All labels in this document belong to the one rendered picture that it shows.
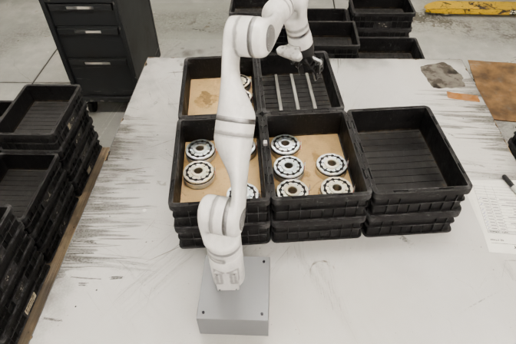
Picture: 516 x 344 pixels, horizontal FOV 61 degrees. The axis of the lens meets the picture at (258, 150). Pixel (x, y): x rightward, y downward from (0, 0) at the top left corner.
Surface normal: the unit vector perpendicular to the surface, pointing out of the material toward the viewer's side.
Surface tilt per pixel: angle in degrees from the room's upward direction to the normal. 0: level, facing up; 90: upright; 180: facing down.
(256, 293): 2
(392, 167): 0
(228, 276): 91
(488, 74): 0
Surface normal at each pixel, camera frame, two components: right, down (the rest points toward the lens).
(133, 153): -0.02, -0.72
